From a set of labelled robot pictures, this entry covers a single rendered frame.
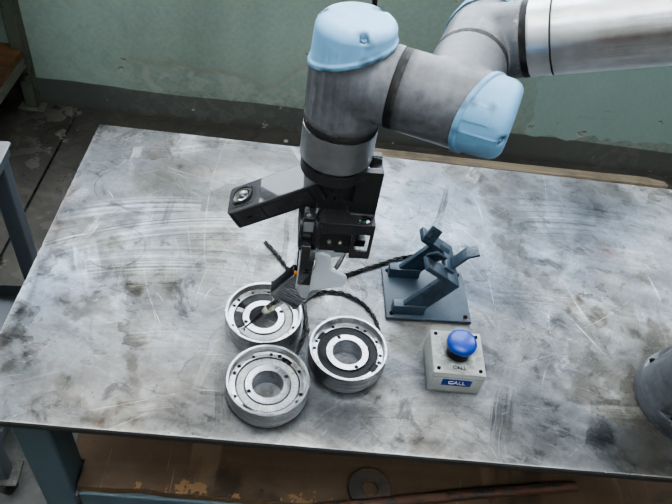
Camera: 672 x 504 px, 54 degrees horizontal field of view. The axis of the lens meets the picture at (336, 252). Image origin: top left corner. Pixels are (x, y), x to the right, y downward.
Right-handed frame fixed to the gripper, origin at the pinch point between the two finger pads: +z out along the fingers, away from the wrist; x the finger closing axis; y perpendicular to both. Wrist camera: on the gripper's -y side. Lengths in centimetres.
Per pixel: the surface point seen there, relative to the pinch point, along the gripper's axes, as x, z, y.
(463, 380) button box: -6.7, 10.0, 22.7
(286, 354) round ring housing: -4.1, 10.0, -0.8
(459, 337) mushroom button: -3.0, 5.7, 21.6
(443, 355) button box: -3.9, 8.7, 20.1
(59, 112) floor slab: 158, 94, -87
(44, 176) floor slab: 121, 94, -82
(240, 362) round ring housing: -5.5, 10.4, -6.7
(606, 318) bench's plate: 8, 13, 49
